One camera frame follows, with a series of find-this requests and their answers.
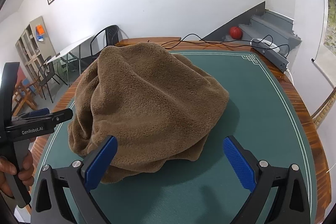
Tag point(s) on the person's left hand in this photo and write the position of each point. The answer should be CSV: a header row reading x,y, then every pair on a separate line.
x,y
27,169

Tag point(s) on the white round appliance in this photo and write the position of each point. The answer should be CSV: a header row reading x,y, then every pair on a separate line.
x,y
273,44

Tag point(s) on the black mesh chair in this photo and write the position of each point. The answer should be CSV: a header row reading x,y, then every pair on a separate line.
x,y
113,35
48,77

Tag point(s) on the red board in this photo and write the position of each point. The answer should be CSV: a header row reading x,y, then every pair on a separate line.
x,y
21,74

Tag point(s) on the grey staircase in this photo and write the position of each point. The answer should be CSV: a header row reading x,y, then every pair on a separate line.
x,y
267,27

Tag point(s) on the grey power strip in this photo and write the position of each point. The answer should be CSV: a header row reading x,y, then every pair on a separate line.
x,y
273,56

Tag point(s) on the wooden chair with blue seat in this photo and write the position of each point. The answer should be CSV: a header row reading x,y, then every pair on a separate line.
x,y
25,98

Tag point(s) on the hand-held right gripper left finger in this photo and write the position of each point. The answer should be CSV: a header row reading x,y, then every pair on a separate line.
x,y
102,161

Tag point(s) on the brown fleece pants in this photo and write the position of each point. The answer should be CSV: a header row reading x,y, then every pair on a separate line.
x,y
152,98

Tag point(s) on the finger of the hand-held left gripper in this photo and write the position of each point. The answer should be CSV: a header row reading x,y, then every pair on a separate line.
x,y
39,111
63,115

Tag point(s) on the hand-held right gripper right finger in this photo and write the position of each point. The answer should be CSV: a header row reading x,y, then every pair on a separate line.
x,y
239,163

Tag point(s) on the glass table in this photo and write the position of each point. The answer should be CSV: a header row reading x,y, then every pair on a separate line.
x,y
71,49

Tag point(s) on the hanging wall scroll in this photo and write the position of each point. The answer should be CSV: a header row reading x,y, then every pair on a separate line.
x,y
321,29

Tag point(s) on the orange basketball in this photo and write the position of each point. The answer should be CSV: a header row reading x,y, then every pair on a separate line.
x,y
235,32

